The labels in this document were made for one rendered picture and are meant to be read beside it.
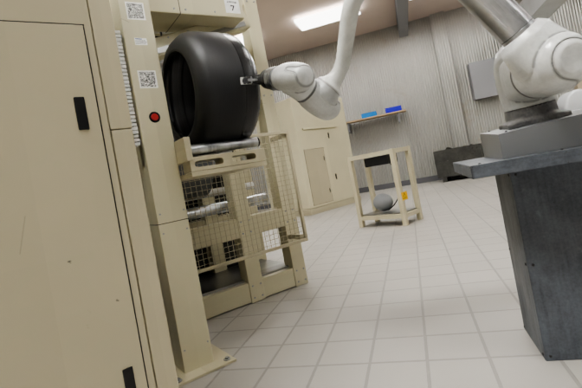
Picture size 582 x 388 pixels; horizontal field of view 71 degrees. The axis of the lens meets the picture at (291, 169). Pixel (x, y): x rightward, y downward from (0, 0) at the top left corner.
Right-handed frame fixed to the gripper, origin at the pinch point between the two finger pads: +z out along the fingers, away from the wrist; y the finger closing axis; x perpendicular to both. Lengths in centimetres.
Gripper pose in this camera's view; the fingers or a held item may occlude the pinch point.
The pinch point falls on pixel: (245, 80)
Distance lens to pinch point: 174.1
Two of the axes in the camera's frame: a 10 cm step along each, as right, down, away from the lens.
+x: 0.4, 9.8, 2.0
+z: -5.8, -1.4, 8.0
